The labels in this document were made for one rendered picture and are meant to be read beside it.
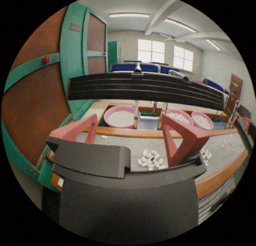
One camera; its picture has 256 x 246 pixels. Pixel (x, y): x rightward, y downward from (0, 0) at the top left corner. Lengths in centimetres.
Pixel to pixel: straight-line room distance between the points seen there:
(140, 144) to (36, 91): 60
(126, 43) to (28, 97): 517
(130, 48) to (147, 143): 505
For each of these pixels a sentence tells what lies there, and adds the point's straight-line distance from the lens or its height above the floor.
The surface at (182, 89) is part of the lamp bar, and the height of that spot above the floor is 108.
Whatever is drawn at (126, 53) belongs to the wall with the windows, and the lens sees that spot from 525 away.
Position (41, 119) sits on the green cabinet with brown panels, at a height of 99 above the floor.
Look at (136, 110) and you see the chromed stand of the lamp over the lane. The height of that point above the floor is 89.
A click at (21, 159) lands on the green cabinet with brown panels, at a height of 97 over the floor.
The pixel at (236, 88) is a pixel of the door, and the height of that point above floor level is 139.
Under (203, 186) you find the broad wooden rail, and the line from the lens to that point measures 52.
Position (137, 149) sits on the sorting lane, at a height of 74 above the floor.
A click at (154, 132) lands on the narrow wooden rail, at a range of 56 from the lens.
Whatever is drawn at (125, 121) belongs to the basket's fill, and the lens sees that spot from 65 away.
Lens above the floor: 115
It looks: 37 degrees down
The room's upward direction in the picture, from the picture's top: straight up
